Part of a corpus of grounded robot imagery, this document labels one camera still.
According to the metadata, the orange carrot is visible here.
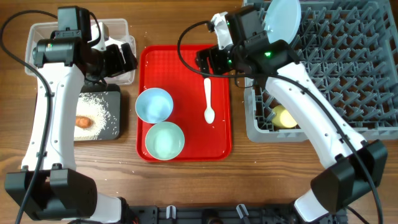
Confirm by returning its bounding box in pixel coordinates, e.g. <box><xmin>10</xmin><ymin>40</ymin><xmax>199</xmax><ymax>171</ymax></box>
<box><xmin>75</xmin><ymin>116</ymin><xmax>93</xmax><ymax>129</ymax></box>

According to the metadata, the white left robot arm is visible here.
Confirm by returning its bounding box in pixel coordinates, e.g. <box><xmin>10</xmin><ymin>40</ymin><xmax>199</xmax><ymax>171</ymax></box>
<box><xmin>5</xmin><ymin>6</ymin><xmax>139</xmax><ymax>223</ymax></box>

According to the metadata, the grey dishwasher rack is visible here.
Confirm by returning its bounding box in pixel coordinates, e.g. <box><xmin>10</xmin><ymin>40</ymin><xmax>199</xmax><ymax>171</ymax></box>
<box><xmin>238</xmin><ymin>0</ymin><xmax>398</xmax><ymax>143</ymax></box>

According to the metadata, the green bowl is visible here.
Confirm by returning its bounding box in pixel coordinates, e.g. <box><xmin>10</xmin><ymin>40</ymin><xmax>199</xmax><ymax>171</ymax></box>
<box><xmin>145</xmin><ymin>121</ymin><xmax>185</xmax><ymax>161</ymax></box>

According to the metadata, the red plastic tray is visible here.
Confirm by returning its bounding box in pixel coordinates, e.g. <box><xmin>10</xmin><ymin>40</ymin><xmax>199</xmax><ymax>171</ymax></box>
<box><xmin>139</xmin><ymin>45</ymin><xmax>232</xmax><ymax>162</ymax></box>

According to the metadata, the large light blue plate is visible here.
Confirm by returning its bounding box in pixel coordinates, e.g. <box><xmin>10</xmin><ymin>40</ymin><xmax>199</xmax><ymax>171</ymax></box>
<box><xmin>264</xmin><ymin>0</ymin><xmax>301</xmax><ymax>44</ymax></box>

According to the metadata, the small light blue bowl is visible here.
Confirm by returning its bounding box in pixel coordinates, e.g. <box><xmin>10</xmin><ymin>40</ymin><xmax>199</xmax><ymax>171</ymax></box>
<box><xmin>135</xmin><ymin>88</ymin><xmax>174</xmax><ymax>124</ymax></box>

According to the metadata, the black waste tray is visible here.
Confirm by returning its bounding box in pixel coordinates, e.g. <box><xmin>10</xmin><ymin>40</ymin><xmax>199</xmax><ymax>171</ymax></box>
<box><xmin>73</xmin><ymin>83</ymin><xmax>122</xmax><ymax>141</ymax></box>

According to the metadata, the pile of white rice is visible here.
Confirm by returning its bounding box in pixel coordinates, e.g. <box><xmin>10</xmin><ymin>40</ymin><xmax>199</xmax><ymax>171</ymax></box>
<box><xmin>73</xmin><ymin>92</ymin><xmax>119</xmax><ymax>141</ymax></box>

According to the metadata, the clear plastic waste bin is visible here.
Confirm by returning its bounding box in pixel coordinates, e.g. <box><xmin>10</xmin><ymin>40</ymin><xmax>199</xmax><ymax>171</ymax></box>
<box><xmin>25</xmin><ymin>19</ymin><xmax>136</xmax><ymax>85</ymax></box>

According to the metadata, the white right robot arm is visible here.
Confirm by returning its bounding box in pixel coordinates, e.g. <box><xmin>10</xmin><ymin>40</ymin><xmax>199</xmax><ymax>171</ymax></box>
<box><xmin>193</xmin><ymin>1</ymin><xmax>388</xmax><ymax>223</ymax></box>

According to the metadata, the white plastic spoon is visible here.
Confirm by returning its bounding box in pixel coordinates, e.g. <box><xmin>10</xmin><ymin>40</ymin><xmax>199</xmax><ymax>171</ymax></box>
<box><xmin>204</xmin><ymin>78</ymin><xmax>215</xmax><ymax>124</ymax></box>

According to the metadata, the yellow plastic cup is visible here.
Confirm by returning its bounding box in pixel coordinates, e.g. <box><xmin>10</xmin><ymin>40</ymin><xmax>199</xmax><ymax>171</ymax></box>
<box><xmin>271</xmin><ymin>105</ymin><xmax>297</xmax><ymax>129</ymax></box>

